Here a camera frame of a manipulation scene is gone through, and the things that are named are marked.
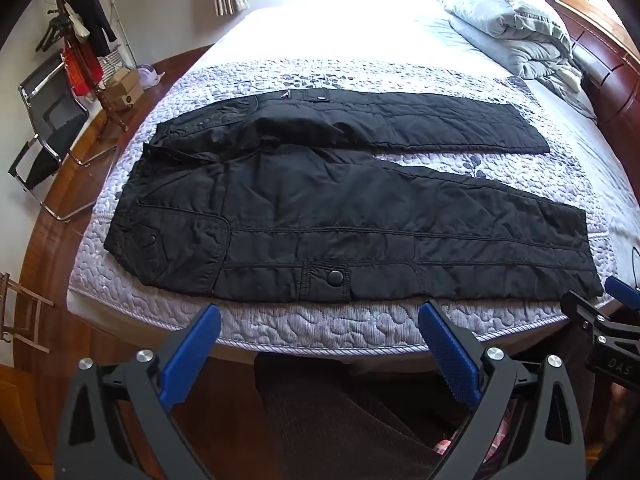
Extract black hanging garment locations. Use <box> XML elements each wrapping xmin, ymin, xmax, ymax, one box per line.
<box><xmin>62</xmin><ymin>0</ymin><xmax>118</xmax><ymax>58</ymax></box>

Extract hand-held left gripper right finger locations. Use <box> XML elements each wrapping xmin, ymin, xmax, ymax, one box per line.
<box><xmin>418</xmin><ymin>300</ymin><xmax>587</xmax><ymax>480</ymax></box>

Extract pink patterned cloth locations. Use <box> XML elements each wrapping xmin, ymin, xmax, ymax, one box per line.
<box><xmin>434</xmin><ymin>405</ymin><xmax>517</xmax><ymax>467</ymax></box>

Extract black metal frame chair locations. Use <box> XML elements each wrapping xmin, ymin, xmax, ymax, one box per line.
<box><xmin>7</xmin><ymin>52</ymin><xmax>118</xmax><ymax>223</ymax></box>

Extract dark wooden headboard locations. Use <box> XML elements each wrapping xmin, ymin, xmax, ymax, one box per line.
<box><xmin>545</xmin><ymin>0</ymin><xmax>640</xmax><ymax>181</ymax></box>

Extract small purple container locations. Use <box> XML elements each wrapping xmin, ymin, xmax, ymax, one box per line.
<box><xmin>136</xmin><ymin>63</ymin><xmax>166</xmax><ymax>87</ymax></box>

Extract person's dark trouser leg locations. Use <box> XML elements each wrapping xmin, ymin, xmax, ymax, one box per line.
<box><xmin>254</xmin><ymin>352</ymin><xmax>451</xmax><ymax>480</ymax></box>

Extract cardboard boxes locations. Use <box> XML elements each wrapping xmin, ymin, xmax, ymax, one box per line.
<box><xmin>102</xmin><ymin>67</ymin><xmax>146</xmax><ymax>113</ymax></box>

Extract black cargo pants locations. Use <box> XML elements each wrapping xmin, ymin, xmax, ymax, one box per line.
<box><xmin>103</xmin><ymin>87</ymin><xmax>604</xmax><ymax>306</ymax></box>

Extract small wooden stool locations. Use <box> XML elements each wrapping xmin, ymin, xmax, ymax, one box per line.
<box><xmin>0</xmin><ymin>272</ymin><xmax>55</xmax><ymax>354</ymax></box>

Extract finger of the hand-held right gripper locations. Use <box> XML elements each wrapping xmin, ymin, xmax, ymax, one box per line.
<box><xmin>604</xmin><ymin>275</ymin><xmax>640</xmax><ymax>311</ymax></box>
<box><xmin>560</xmin><ymin>290</ymin><xmax>613</xmax><ymax>333</ymax></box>

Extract bed with quilted lilac cover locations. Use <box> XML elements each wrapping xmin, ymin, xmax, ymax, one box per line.
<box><xmin>66</xmin><ymin>7</ymin><xmax>640</xmax><ymax>361</ymax></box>

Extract folded grey duvet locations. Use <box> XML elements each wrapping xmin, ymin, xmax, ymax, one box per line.
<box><xmin>432</xmin><ymin>0</ymin><xmax>598</xmax><ymax>121</ymax></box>

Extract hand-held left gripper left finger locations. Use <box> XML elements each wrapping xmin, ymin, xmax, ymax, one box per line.
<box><xmin>54</xmin><ymin>303</ymin><xmax>223</xmax><ymax>480</ymax></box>

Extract white wire rack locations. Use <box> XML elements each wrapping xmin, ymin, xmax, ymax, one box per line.
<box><xmin>97</xmin><ymin>0</ymin><xmax>138</xmax><ymax>81</ymax></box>

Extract wooden coat rack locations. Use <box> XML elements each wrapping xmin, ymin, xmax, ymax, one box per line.
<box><xmin>42</xmin><ymin>0</ymin><xmax>128</xmax><ymax>142</ymax></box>

